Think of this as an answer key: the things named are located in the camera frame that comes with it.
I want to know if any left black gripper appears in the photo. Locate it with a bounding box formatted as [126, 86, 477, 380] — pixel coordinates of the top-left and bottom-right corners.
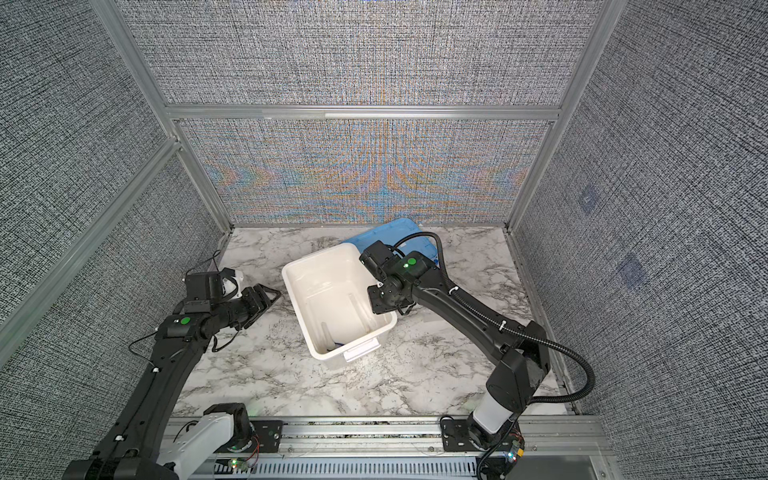
[215, 282, 282, 330]

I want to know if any white plastic bin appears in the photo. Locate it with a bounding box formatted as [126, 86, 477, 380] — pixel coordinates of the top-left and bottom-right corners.
[282, 243, 398, 370]

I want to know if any blue plastic lid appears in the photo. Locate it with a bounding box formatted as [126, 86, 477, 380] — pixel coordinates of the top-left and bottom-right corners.
[344, 218, 439, 264]

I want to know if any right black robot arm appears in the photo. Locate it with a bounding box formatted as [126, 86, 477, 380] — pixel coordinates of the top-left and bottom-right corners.
[359, 232, 596, 451]

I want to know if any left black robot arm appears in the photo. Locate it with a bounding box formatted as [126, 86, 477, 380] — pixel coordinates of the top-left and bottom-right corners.
[63, 268, 282, 479]

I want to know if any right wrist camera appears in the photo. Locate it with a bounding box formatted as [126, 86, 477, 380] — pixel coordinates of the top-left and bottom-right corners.
[359, 240, 401, 283]

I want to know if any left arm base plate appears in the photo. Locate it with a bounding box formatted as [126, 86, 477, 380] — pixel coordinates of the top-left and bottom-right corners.
[215, 420, 284, 455]

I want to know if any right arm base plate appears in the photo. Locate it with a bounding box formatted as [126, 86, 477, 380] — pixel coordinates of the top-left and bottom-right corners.
[438, 415, 525, 454]

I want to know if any aluminium front rail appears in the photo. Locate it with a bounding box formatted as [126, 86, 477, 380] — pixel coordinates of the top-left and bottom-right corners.
[161, 415, 623, 479]

